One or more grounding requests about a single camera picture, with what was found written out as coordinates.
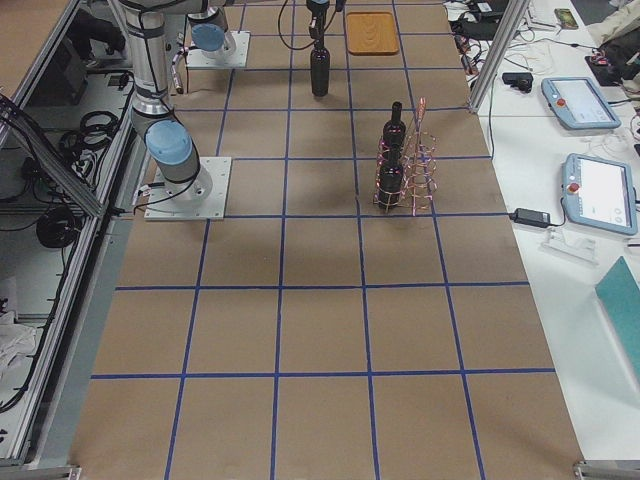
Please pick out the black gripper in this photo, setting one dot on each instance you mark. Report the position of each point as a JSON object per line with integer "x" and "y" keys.
{"x": 317, "y": 10}

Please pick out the dark wine bottle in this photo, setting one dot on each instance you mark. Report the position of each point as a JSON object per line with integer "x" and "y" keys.
{"x": 393, "y": 136}
{"x": 390, "y": 177}
{"x": 320, "y": 60}

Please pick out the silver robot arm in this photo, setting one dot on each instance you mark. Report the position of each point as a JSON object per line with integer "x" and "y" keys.
{"x": 206, "y": 31}
{"x": 166, "y": 139}

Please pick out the wooden tray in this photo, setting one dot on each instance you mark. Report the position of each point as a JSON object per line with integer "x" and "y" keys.
{"x": 371, "y": 33}

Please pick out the black handheld device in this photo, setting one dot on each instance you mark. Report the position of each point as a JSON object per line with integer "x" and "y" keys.
{"x": 521, "y": 81}

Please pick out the grey teach pendant far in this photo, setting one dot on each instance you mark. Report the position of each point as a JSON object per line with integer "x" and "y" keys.
{"x": 579, "y": 104}

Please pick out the grey teach pendant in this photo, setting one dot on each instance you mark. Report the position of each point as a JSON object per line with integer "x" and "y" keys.
{"x": 599, "y": 193}
{"x": 579, "y": 104}

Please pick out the black power adapter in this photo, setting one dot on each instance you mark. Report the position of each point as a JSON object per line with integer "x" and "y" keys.
{"x": 534, "y": 218}

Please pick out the grey teach pendant near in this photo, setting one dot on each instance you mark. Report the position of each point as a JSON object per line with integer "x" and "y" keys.
{"x": 599, "y": 193}

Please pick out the clear acrylic stand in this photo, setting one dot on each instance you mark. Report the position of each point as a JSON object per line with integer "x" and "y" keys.
{"x": 579, "y": 250}

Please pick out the teal board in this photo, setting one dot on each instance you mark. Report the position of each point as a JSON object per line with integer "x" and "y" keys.
{"x": 618, "y": 292}

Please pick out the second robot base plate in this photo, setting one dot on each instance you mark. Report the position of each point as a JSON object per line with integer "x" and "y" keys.
{"x": 226, "y": 50}

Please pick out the copper wire bottle basket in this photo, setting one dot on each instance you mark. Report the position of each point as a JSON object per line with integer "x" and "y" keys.
{"x": 418, "y": 185}

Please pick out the aluminium frame post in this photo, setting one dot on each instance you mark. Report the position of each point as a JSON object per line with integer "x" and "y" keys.
{"x": 506, "y": 31}

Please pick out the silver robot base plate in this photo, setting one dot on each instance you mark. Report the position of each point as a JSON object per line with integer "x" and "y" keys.
{"x": 204, "y": 199}

